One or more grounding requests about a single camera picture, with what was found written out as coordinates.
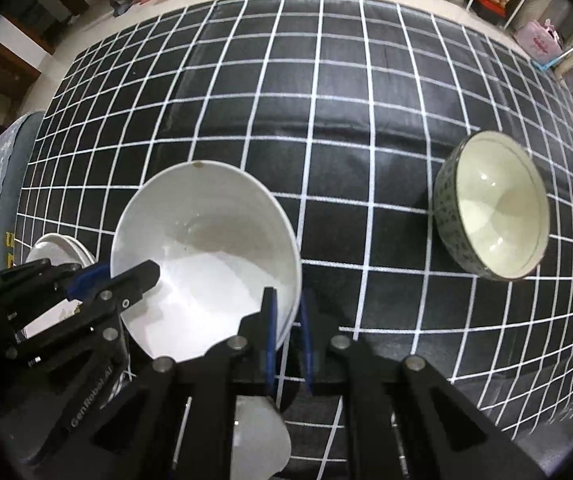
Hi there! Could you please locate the black white grid tablecloth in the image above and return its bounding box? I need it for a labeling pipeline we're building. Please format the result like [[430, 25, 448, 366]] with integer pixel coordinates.
[[8, 0, 573, 480]]

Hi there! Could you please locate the light blue white bowl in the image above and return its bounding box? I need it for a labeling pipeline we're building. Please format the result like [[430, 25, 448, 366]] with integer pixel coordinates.
[[230, 396, 292, 480]]

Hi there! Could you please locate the white grey speckled bowl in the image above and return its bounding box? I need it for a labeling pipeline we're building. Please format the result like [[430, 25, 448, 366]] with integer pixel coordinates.
[[110, 160, 303, 362]]

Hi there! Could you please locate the white plate bear print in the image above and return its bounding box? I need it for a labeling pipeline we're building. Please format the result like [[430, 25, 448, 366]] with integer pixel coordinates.
[[22, 233, 96, 339]]

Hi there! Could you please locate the cream floral pattern bowl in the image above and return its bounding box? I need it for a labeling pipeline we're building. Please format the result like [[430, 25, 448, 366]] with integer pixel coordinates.
[[433, 131, 551, 282]]

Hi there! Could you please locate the pink gift bag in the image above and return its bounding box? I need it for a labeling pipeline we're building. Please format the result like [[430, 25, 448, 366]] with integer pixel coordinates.
[[514, 18, 562, 65]]

